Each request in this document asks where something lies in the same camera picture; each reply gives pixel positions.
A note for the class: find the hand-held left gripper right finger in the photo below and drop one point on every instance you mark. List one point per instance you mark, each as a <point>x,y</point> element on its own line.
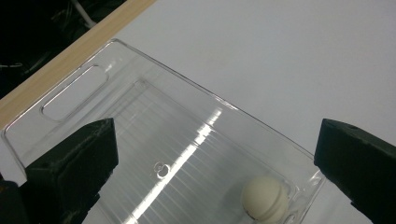
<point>358,161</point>

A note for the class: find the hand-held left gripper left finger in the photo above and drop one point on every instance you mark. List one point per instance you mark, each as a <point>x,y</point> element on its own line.
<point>68,168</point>

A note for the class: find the white ball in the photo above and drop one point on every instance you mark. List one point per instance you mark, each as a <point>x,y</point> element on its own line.
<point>264,199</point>

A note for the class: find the clear plastic tray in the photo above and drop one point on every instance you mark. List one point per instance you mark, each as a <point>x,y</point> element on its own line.
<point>174,130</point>

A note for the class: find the white metal stand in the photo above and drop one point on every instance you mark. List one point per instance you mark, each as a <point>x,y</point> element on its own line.
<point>82,12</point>

